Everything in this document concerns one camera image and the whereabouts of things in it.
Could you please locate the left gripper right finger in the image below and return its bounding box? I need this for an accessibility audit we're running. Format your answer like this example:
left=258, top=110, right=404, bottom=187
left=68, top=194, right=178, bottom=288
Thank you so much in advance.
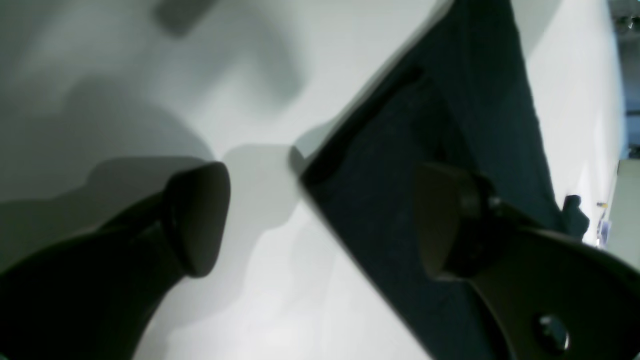
left=414, top=163, right=640, bottom=360

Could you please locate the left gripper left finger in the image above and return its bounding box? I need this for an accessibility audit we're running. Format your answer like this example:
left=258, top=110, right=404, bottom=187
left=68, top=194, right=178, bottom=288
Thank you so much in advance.
left=0, top=162, right=231, bottom=360

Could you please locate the black T-shirt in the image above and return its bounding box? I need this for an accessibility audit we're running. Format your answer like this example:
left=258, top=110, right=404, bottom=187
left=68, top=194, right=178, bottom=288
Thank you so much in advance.
left=301, top=0, right=590, bottom=360

